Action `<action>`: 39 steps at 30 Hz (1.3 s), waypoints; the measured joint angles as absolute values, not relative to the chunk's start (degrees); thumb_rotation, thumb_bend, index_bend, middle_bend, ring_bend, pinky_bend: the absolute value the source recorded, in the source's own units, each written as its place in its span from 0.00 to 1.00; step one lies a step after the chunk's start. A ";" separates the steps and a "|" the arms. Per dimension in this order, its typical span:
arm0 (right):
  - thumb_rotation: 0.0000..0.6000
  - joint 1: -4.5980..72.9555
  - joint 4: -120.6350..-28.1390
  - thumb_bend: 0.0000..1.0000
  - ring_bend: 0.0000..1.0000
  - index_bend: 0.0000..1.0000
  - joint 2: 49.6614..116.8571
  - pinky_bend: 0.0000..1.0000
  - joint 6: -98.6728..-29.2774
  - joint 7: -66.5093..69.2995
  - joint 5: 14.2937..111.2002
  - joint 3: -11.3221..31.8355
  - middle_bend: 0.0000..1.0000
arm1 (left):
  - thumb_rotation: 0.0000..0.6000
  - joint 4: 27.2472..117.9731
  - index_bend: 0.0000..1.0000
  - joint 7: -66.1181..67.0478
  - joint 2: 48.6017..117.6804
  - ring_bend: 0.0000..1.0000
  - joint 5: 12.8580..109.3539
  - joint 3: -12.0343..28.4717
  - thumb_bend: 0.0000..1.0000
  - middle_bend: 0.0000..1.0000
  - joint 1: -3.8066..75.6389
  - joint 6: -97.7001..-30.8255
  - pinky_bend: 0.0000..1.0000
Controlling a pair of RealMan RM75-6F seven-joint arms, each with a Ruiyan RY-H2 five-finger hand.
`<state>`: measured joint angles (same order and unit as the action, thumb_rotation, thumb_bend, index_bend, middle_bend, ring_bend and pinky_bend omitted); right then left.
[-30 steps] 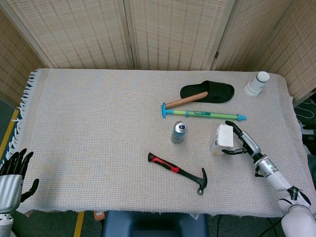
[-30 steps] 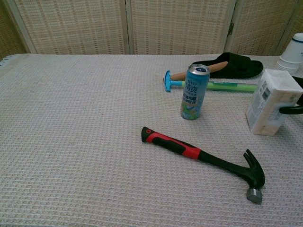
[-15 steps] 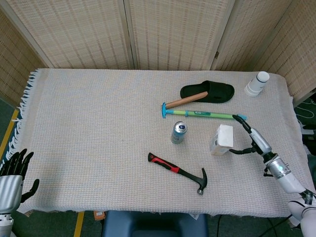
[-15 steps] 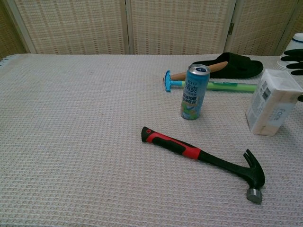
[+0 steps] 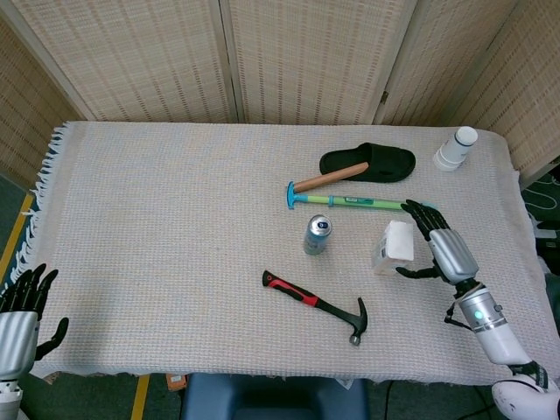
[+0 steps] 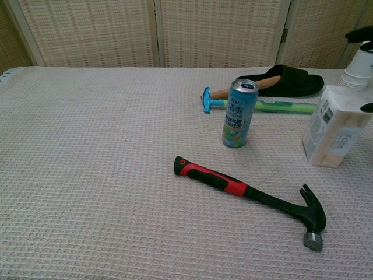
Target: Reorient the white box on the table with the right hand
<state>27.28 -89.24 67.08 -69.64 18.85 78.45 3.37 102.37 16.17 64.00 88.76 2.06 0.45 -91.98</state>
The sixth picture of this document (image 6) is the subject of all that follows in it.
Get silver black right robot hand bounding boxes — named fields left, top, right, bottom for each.
left=345, top=25, right=373, bottom=113

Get white tissue pack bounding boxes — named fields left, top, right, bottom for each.
left=302, top=85, right=373, bottom=169

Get woven folding screen panel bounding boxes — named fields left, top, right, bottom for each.
left=0, top=0, right=33, bottom=74
left=154, top=0, right=292, bottom=68
left=275, top=0, right=370, bottom=70
left=4, top=0, right=160, bottom=68
left=339, top=0, right=373, bottom=69

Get stack of white paper cups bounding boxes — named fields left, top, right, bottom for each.
left=338, top=40, right=373, bottom=90

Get black slipper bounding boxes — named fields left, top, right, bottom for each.
left=235, top=64, right=325, bottom=98

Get wooden stick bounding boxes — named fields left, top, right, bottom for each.
left=210, top=75, right=282, bottom=100

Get blue drink can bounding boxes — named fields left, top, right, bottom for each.
left=222, top=78, right=259, bottom=149

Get red black claw hammer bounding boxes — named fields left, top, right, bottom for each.
left=174, top=156, right=327, bottom=252

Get beige waffle weave tablecloth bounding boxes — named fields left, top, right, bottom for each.
left=0, top=66, right=373, bottom=280

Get green tube with blue handle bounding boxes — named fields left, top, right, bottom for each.
left=202, top=86, right=318, bottom=115

